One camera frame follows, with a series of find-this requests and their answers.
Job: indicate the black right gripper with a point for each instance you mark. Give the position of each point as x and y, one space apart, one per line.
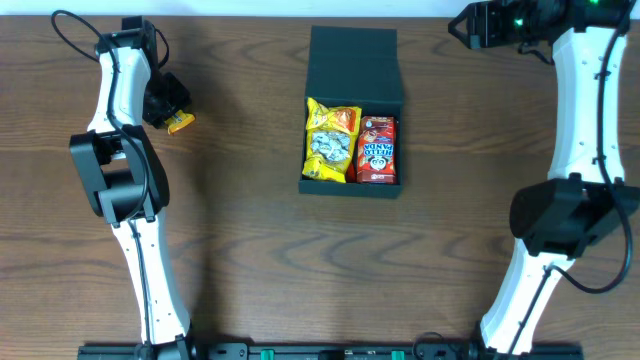
483 17

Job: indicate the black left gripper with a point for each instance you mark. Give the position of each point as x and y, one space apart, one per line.
182 100

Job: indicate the yellow blue candy packet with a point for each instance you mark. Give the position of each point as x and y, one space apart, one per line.
179 121

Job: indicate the black foldable container box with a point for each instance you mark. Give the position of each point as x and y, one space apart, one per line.
357 67

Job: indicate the yellow snack bag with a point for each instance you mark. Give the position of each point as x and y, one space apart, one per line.
328 155

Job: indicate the orange yellow candy packet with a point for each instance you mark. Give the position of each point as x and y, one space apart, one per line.
344 119

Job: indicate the red Hello Panda box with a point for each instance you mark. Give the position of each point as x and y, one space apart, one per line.
376 150

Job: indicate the red Hacks candy bag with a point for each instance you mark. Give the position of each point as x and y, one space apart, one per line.
351 174

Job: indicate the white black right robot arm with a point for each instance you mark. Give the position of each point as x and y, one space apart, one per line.
585 196

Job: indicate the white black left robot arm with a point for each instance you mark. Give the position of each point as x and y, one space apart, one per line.
127 186

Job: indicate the black mounting rail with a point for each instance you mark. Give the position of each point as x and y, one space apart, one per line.
242 351

